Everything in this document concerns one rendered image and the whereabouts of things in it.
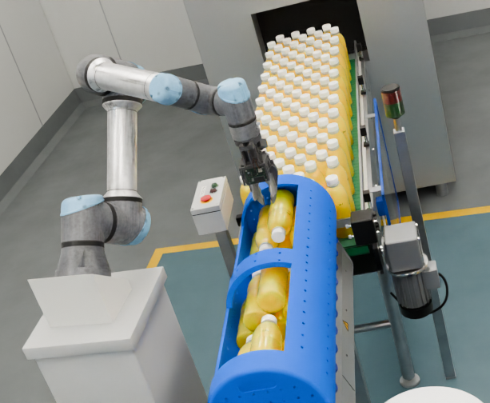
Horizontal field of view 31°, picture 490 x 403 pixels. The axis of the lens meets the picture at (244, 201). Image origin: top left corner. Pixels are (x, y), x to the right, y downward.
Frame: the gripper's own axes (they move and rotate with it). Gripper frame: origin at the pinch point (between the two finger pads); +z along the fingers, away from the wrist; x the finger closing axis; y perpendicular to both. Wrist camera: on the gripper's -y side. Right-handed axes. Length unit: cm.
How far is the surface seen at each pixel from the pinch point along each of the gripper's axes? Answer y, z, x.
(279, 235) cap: -0.5, 12.3, 0.0
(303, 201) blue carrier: -9.2, 7.7, 7.7
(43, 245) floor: -236, 122, -195
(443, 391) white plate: 56, 27, 37
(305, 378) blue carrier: 63, 12, 10
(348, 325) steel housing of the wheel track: 4.7, 42.8, 12.9
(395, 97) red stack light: -62, 4, 37
